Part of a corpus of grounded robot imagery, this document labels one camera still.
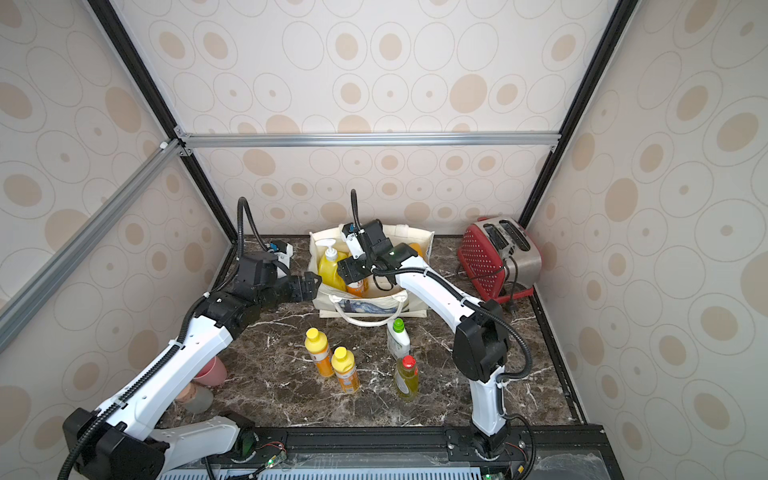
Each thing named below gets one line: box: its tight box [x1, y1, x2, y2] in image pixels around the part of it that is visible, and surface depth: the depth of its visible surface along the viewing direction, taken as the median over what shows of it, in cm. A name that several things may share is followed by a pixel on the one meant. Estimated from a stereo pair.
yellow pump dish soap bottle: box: [315, 238, 350, 292], surface depth 86 cm
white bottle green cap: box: [387, 318, 411, 359], surface depth 79 cm
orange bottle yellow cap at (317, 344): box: [304, 327, 334, 378], surface depth 72 cm
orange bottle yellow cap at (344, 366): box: [331, 346, 360, 394], surface depth 69 cm
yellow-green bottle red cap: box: [397, 355, 419, 400], surface depth 72 cm
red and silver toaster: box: [457, 216, 542, 303], surface depth 94 cm
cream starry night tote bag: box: [383, 224, 435, 256], surface depth 85 cm
